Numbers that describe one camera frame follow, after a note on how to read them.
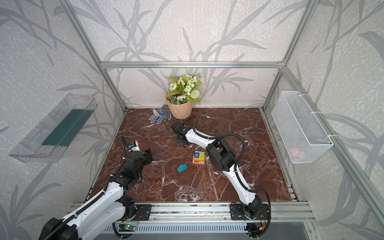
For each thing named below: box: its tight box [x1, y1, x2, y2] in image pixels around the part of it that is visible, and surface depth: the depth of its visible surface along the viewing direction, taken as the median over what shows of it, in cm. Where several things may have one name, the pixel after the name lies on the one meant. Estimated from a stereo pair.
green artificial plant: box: [166, 74, 203, 105], surface depth 98 cm
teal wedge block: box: [177, 164, 188, 173], surface depth 90 cm
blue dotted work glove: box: [149, 107, 172, 124], surface depth 118 cm
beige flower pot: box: [167, 101, 193, 120], surface depth 105 cm
